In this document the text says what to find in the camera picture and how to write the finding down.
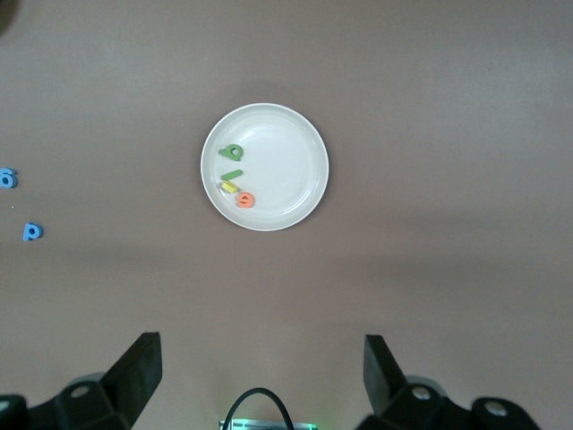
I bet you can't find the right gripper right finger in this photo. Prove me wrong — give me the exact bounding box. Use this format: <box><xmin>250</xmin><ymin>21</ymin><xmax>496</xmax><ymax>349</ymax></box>
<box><xmin>357</xmin><ymin>333</ymin><xmax>543</xmax><ymax>430</ymax></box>

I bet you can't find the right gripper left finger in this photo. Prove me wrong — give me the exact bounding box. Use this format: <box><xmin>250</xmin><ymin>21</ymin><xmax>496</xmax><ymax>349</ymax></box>
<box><xmin>0</xmin><ymin>331</ymin><xmax>161</xmax><ymax>430</ymax></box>

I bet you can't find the green foam letter p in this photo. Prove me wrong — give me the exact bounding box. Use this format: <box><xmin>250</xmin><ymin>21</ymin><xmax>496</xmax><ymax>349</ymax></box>
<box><xmin>218</xmin><ymin>144</ymin><xmax>245</xmax><ymax>163</ymax></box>

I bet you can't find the blue foam letter p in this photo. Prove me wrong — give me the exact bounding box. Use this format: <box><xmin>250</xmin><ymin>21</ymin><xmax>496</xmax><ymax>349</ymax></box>
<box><xmin>21</xmin><ymin>221</ymin><xmax>45</xmax><ymax>243</ymax></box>

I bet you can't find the beige brown plate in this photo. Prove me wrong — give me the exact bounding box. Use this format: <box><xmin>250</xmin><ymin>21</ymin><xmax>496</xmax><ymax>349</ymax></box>
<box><xmin>200</xmin><ymin>102</ymin><xmax>330</xmax><ymax>233</ymax></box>

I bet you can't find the brown paper table cover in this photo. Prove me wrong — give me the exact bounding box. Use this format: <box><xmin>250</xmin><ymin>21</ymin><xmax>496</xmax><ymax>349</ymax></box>
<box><xmin>0</xmin><ymin>0</ymin><xmax>573</xmax><ymax>430</ymax></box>

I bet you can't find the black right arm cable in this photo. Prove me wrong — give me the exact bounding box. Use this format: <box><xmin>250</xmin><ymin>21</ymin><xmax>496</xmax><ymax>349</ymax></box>
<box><xmin>221</xmin><ymin>386</ymin><xmax>295</xmax><ymax>430</ymax></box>

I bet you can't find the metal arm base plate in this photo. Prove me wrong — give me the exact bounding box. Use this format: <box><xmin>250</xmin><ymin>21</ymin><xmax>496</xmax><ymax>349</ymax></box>
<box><xmin>218</xmin><ymin>419</ymin><xmax>321</xmax><ymax>430</ymax></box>

